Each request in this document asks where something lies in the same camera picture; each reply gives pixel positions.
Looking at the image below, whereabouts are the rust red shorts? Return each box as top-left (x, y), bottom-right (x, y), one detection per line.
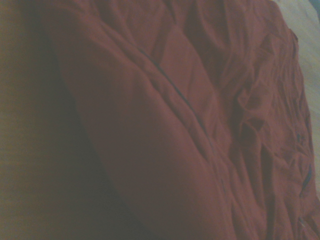
top-left (37, 0), bottom-right (317, 240)

